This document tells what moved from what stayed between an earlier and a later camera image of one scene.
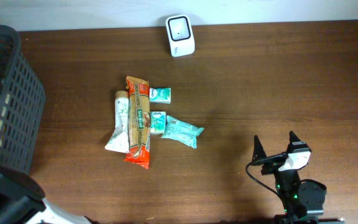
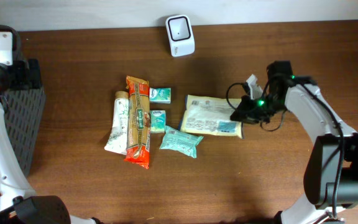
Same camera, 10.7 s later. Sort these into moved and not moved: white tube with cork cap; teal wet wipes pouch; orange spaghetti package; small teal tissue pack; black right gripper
Moved: teal wet wipes pouch; black right gripper
Not moved: small teal tissue pack; orange spaghetti package; white tube with cork cap
